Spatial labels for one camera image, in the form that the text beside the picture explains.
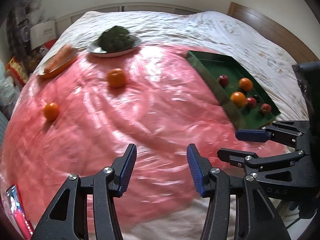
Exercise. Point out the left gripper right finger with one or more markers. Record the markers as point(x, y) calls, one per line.
point(256, 217)

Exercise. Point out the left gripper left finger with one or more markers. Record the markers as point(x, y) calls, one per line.
point(66, 215)

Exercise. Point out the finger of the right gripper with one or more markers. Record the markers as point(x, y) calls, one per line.
point(280, 135)
point(252, 160)

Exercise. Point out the small dark red fruit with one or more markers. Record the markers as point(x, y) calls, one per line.
point(265, 108)

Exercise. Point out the dark purple plum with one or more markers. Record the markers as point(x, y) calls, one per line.
point(257, 98)

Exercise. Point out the red tomato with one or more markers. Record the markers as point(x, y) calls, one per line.
point(251, 103)

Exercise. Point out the small orange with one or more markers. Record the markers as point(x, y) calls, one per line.
point(239, 99)
point(51, 111)

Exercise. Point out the large orange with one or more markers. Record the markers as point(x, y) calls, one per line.
point(245, 84)

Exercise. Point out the red apple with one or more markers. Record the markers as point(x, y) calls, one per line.
point(223, 81)

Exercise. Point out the pink plastic sheet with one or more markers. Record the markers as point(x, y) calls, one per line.
point(164, 107)

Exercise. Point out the wooden headboard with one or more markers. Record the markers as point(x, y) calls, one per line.
point(274, 32)

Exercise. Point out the translucent plastic bag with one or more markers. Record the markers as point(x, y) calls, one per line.
point(9, 93)

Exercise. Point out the orange on sheet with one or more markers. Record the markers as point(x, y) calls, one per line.
point(116, 78)

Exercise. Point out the red yellow snack package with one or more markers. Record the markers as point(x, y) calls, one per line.
point(17, 71)

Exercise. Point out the orange carrot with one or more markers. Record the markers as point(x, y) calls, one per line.
point(58, 58)

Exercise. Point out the green leafy vegetable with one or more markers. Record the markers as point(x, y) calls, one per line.
point(114, 34)

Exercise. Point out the floral white bedsheet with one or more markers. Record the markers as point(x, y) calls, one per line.
point(269, 63)

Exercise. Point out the white cardboard box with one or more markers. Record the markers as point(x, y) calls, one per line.
point(42, 33)

